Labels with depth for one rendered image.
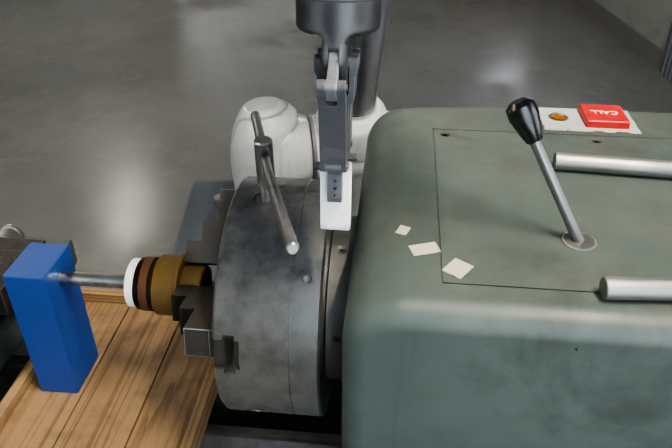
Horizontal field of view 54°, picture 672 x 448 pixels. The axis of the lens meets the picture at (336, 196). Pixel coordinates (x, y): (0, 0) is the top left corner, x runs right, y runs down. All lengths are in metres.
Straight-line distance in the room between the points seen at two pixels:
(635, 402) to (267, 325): 0.39
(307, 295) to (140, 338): 0.48
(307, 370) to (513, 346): 0.25
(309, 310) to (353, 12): 0.35
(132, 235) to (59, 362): 1.97
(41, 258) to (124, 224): 2.10
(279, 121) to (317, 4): 0.89
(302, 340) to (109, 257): 2.20
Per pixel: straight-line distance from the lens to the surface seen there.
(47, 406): 1.11
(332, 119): 0.57
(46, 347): 1.06
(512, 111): 0.68
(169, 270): 0.91
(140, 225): 3.07
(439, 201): 0.78
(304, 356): 0.77
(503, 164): 0.87
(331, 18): 0.56
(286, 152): 1.45
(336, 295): 0.79
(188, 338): 0.81
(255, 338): 0.77
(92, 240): 3.04
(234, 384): 0.82
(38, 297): 0.99
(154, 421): 1.04
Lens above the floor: 1.67
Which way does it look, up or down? 32 degrees down
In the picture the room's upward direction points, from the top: straight up
